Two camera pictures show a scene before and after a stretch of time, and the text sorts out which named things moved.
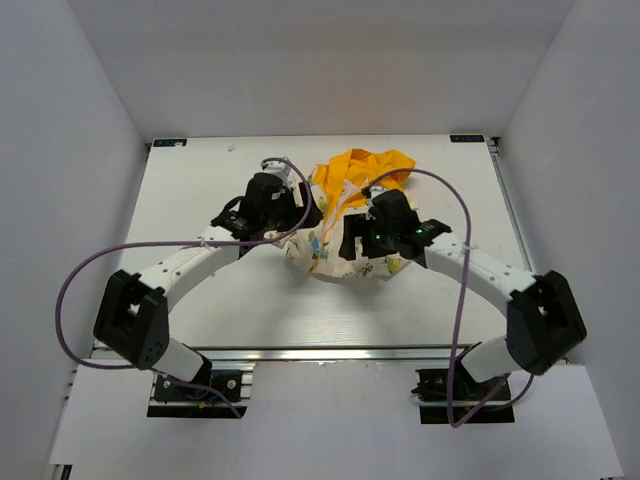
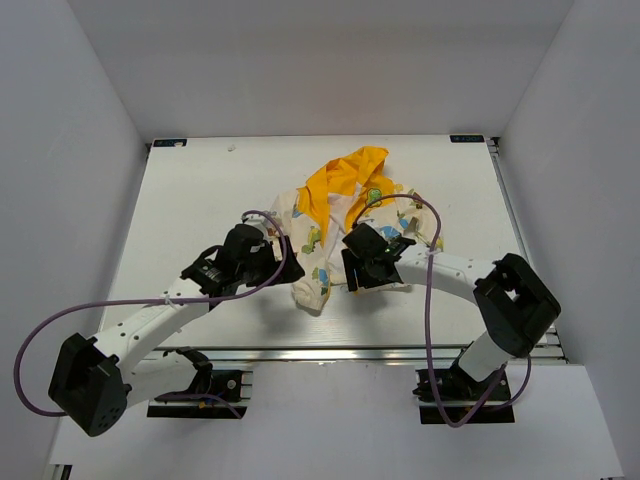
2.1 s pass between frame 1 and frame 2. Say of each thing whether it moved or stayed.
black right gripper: moved
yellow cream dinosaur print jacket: moved
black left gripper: moved
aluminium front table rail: stayed
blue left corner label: stayed
